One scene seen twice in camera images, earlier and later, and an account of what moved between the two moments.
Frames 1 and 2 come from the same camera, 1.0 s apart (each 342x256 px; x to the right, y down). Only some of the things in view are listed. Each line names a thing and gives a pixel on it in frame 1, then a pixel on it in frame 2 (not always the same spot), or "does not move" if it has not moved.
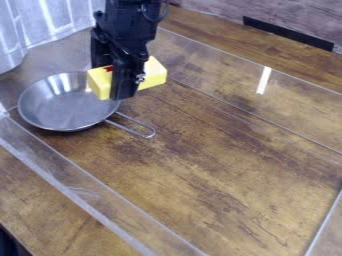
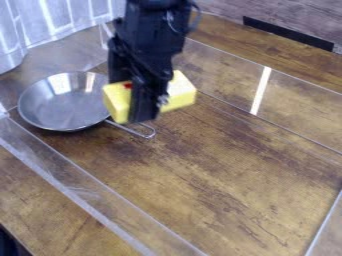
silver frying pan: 58,103 does not move
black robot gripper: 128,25 -> 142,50
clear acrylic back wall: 283,100 does not move
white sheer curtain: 33,22 does not move
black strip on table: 304,39 does not move
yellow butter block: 100,78 -> 180,95
